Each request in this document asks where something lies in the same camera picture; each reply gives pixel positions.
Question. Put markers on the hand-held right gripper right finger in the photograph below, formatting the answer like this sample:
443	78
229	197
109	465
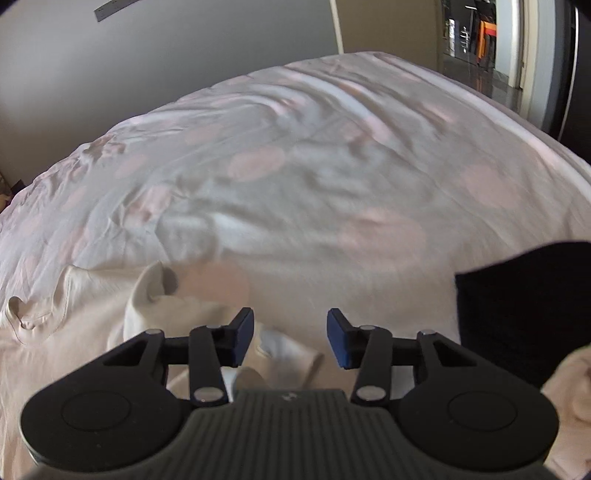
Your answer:
336	340

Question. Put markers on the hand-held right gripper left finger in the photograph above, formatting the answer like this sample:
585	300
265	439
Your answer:
244	338

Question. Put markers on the white shirt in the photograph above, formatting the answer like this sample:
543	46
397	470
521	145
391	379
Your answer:
83	323

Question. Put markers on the bed with polka dot sheet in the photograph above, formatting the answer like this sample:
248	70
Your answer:
300	184

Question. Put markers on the black garment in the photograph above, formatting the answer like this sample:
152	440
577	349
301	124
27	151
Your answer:
517	300

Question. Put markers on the pale pink garment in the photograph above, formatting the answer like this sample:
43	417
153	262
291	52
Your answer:
572	415

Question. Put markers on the beige door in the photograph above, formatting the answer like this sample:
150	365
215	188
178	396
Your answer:
392	27

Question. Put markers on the black sliding wardrobe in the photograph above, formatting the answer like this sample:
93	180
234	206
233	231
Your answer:
582	92

